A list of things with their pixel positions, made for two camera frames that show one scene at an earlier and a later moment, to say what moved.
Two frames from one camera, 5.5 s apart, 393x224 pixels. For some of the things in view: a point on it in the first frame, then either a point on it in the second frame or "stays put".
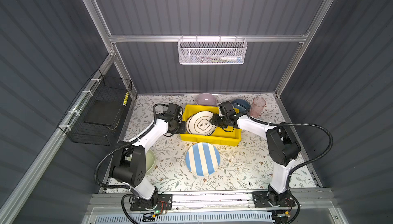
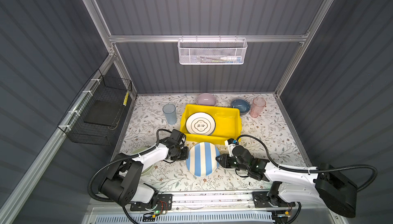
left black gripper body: [179, 127] -> [181, 154]
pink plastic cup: [257, 107] stays put
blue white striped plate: [202, 159] stays put
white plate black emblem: [199, 123] stays put
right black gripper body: [220, 120] -> [230, 162]
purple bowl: [206, 99] stays put
